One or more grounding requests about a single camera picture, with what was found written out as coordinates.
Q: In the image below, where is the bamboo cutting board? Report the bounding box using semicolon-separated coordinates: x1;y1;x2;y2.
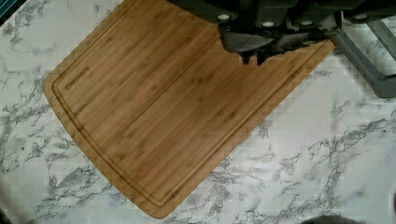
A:
43;0;333;218

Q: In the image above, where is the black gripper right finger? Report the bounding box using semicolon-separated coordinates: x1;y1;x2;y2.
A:
256;29;330;65

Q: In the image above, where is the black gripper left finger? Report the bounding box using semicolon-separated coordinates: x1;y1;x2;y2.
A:
218;26;274;65

